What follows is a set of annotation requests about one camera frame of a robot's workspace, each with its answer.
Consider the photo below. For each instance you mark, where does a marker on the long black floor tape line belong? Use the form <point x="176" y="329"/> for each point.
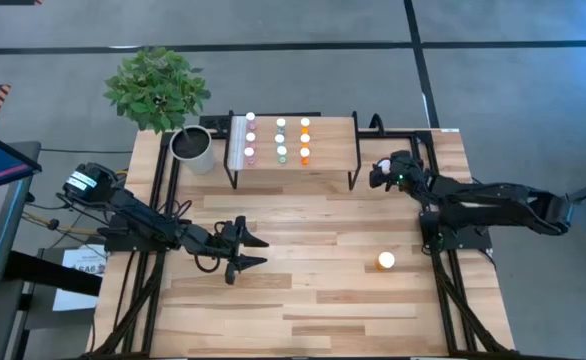
<point x="273" y="48"/>

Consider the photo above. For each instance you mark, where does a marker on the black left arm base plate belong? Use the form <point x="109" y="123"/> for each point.
<point x="123" y="244"/>

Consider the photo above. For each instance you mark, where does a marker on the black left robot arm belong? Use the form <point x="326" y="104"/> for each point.
<point x="143" y="220"/>

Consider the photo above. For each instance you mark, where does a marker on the black power strip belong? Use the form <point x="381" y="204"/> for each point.
<point x="213" y="122"/>

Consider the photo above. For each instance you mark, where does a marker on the green leafy plant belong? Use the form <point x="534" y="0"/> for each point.
<point x="155" y="90"/>

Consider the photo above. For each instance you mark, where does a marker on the black cart base bar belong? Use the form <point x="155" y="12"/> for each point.
<point x="53" y="272"/>

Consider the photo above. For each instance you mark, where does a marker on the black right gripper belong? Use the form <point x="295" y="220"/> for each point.
<point x="408" y="172"/>

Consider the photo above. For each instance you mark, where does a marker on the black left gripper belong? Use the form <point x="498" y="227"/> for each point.
<point x="218" y="240"/>

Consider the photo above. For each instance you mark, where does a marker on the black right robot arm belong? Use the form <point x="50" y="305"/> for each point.
<point x="498" y="200"/>

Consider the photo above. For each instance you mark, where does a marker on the short black floor tape line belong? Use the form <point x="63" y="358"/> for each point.
<point x="419" y="60"/>

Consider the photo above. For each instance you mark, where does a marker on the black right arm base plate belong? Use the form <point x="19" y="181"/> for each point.
<point x="473" y="240"/>

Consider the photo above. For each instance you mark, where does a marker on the white strip on shelf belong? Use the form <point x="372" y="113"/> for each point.
<point x="236" y="145"/>

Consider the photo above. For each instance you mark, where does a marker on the wooden shelf black metal legs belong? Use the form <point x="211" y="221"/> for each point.
<point x="333" y="145"/>

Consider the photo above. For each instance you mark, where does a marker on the white paper sheet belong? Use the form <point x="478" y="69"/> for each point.
<point x="83" y="260"/>

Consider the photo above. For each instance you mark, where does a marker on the black aluminium table frame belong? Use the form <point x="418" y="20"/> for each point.
<point x="398" y="134"/>

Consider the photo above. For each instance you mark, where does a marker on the grey cylindrical plant pot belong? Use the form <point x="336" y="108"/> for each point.
<point x="191" y="144"/>

